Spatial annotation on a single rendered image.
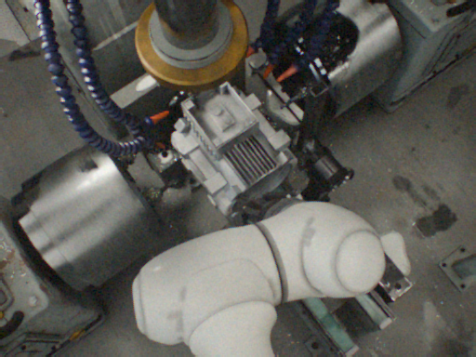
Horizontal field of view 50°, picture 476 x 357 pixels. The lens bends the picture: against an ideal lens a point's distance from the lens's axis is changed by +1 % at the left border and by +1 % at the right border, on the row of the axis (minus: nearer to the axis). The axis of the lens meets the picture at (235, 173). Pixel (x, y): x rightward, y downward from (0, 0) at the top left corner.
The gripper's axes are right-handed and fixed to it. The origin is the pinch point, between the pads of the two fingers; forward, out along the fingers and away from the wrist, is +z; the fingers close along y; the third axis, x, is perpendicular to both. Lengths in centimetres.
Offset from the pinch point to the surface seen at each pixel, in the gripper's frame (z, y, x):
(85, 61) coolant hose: -13.0, 10.5, -35.4
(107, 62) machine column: 18.9, 4.9, -36.0
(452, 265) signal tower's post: 9, -35, 44
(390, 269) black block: 8.4, -21.0, 34.5
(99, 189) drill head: 3.3, 20.1, -17.4
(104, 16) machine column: 9.4, 1.5, -42.4
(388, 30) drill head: 2.4, -43.7, -11.6
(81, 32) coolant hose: -15.2, 8.7, -38.7
